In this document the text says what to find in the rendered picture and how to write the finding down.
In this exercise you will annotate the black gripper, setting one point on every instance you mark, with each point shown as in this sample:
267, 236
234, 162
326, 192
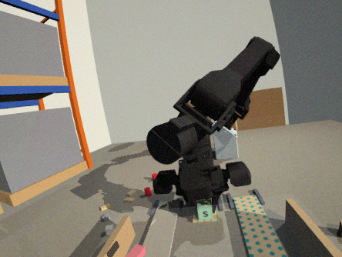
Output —
237, 172

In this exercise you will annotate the green cube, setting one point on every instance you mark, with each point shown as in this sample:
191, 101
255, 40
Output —
204, 202

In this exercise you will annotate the small tan wooden block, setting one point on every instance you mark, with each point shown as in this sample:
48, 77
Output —
105, 207

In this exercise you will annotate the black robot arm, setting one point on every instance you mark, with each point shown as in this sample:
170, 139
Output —
218, 95

